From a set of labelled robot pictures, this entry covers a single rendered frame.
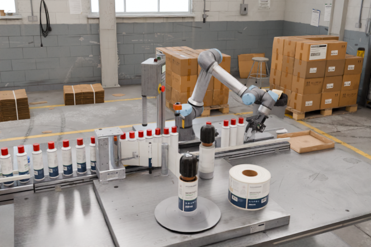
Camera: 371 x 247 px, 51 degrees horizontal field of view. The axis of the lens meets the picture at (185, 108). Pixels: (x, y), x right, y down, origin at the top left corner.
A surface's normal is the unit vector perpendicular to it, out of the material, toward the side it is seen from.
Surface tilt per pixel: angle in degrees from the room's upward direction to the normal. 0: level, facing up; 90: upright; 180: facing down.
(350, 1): 90
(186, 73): 91
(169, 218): 0
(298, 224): 0
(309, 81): 87
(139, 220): 0
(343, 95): 88
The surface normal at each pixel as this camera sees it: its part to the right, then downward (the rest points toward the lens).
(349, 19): -0.93, 0.09
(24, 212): 0.02, -0.95
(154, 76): -0.21, 0.29
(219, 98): 0.37, 0.29
